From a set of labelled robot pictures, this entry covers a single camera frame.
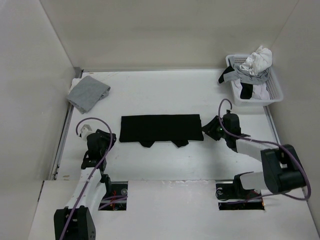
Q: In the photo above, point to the white plastic laundry basket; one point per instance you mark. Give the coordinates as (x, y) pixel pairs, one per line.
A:
(272, 86)

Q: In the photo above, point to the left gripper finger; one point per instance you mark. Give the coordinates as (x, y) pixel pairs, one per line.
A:
(111, 139)
(103, 134)

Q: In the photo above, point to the black tank top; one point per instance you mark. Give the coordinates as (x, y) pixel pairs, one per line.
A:
(149, 129)

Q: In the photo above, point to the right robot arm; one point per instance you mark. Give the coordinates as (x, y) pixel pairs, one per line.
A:
(281, 172)

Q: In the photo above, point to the folded grey tank top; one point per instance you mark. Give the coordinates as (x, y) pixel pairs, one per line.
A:
(87, 93)

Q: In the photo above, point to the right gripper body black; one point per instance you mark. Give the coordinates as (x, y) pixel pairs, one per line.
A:
(226, 136)

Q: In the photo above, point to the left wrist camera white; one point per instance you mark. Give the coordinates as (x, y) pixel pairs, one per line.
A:
(85, 131)

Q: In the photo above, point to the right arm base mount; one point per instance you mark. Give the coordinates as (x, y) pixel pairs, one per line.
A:
(232, 197)

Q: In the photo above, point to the white folded garment under grey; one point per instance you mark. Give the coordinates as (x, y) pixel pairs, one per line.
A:
(74, 82)

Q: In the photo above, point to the grey tank top in basket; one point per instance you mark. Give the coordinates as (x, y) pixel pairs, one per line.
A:
(233, 73)

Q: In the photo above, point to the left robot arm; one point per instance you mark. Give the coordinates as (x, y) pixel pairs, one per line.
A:
(76, 220)

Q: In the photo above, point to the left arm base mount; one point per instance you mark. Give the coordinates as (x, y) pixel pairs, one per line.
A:
(115, 198)

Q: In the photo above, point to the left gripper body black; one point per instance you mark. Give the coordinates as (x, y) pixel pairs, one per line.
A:
(106, 143)

